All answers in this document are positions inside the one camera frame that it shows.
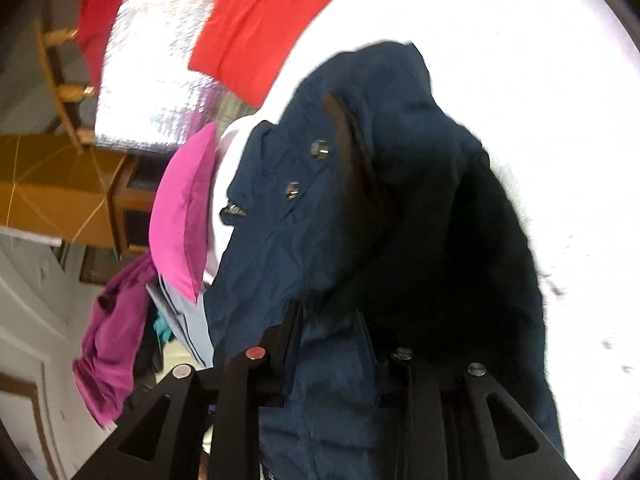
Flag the navy blue puffer jacket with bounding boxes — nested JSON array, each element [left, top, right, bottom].
[[204, 42, 563, 479]]

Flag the grey garment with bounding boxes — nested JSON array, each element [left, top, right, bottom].
[[145, 278, 214, 368]]

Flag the teal garment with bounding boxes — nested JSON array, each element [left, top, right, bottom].
[[153, 311, 175, 347]]

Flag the purple garment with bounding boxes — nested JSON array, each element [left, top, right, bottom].
[[73, 252, 157, 428]]

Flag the magenta pillow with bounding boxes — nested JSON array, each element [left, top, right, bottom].
[[149, 124, 217, 302]]

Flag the wooden cabinet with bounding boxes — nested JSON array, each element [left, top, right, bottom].
[[1, 134, 168, 254]]

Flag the silver foil insulation sheet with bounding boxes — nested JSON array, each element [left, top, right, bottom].
[[93, 0, 281, 154]]

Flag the red pillow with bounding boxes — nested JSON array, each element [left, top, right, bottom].
[[189, 0, 331, 108]]

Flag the dark red cloth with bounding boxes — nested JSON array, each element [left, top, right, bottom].
[[76, 0, 122, 90]]

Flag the wooden bed frame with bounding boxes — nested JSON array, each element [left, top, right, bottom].
[[34, 0, 96, 153]]

